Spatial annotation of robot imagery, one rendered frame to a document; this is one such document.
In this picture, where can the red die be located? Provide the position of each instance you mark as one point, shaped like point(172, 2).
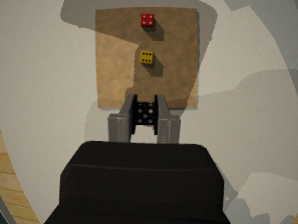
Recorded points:
point(147, 20)

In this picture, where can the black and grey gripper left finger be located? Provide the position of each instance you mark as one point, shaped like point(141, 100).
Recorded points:
point(119, 124)

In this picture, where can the black die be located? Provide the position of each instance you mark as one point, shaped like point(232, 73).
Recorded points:
point(145, 113)

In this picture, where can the yellow die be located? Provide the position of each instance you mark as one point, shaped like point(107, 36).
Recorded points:
point(146, 57)

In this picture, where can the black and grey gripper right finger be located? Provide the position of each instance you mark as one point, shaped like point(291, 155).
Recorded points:
point(168, 125)

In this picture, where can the tan mat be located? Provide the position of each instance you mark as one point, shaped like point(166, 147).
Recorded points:
point(119, 40)

